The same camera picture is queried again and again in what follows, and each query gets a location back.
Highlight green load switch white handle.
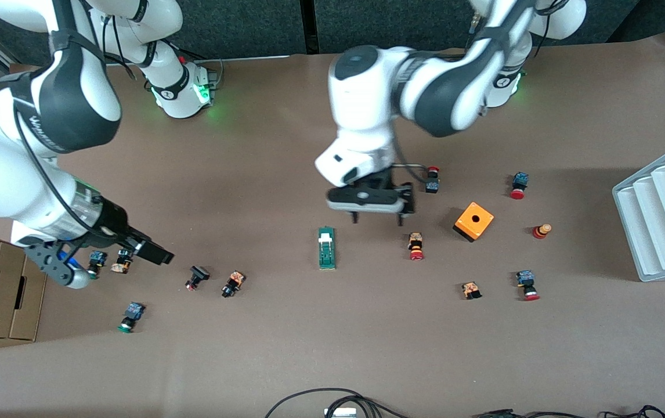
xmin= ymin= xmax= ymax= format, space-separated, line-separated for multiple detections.
xmin=317 ymin=226 xmax=337 ymax=270

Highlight black push button orange base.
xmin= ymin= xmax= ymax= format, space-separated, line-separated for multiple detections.
xmin=111 ymin=248 xmax=135 ymax=275
xmin=221 ymin=270 xmax=246 ymax=299

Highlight green push button blue base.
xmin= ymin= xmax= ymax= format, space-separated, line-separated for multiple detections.
xmin=88 ymin=251 xmax=108 ymax=279
xmin=117 ymin=301 xmax=146 ymax=334

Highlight black button with red tip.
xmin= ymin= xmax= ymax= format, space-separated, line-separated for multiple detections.
xmin=185 ymin=265 xmax=211 ymax=291

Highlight brown cardboard box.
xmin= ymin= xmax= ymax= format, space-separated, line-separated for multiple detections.
xmin=0 ymin=228 xmax=49 ymax=342

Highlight brown table cover sheet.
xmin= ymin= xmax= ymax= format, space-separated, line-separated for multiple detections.
xmin=0 ymin=32 xmax=665 ymax=418

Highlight grey tray with white ridges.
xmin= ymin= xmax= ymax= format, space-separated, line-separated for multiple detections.
xmin=612 ymin=138 xmax=665 ymax=283

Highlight orange button enclosure box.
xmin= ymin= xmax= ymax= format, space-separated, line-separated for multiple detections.
xmin=453 ymin=201 xmax=495 ymax=243

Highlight thick black cable bundle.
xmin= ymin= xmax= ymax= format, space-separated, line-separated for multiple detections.
xmin=264 ymin=388 xmax=411 ymax=418

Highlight thin black cable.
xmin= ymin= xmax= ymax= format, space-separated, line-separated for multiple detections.
xmin=512 ymin=405 xmax=665 ymax=418

